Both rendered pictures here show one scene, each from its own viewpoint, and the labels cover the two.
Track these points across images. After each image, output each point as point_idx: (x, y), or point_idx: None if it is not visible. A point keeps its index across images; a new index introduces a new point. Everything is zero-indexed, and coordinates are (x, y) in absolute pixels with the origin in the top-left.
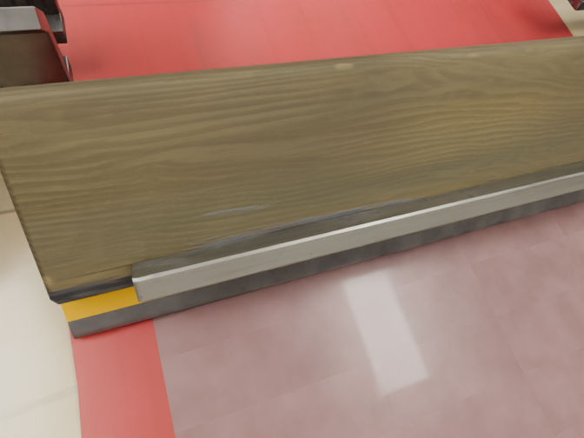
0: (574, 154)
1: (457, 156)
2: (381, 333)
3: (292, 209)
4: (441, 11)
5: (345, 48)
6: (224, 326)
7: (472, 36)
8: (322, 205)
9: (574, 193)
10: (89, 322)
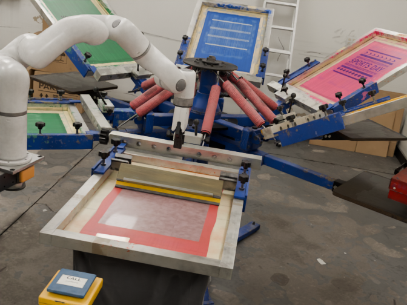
0: (184, 187)
1: (163, 181)
2: (146, 197)
3: (141, 179)
4: None
5: None
6: (129, 191)
7: None
8: (145, 180)
9: (188, 197)
10: (117, 184)
